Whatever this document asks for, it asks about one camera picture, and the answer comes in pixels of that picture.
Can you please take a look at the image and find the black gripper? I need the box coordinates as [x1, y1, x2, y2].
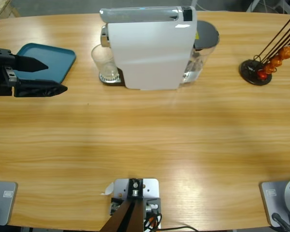
[0, 47, 68, 98]

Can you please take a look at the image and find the clear drinking glass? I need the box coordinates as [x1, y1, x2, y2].
[91, 44, 119, 82]

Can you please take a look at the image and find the white capsule coffee machine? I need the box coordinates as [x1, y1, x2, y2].
[98, 6, 198, 91]

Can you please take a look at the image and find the teal plastic tray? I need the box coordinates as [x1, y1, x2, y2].
[15, 43, 77, 85]

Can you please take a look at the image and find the wooden pallet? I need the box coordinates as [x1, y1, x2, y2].
[0, 0, 21, 21]

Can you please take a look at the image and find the white paper tape scrap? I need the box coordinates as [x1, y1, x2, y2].
[101, 182, 115, 196]

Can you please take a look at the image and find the black capsule holder with rods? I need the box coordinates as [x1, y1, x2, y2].
[239, 15, 290, 86]

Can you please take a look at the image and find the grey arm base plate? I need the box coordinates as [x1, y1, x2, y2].
[260, 178, 290, 228]
[0, 181, 18, 227]

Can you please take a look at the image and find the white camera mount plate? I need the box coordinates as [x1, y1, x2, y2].
[110, 178, 162, 230]

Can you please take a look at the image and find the dark camera post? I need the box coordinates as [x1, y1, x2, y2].
[99, 178, 145, 232]

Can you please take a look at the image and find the orange and black cable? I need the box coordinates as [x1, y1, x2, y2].
[144, 213, 163, 230]

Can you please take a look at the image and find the thin black power cable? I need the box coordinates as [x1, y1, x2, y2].
[159, 225, 199, 232]

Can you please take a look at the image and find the white metal frame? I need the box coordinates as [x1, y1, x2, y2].
[246, 0, 290, 14]

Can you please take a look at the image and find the black base cable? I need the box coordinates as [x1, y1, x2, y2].
[272, 212, 290, 232]

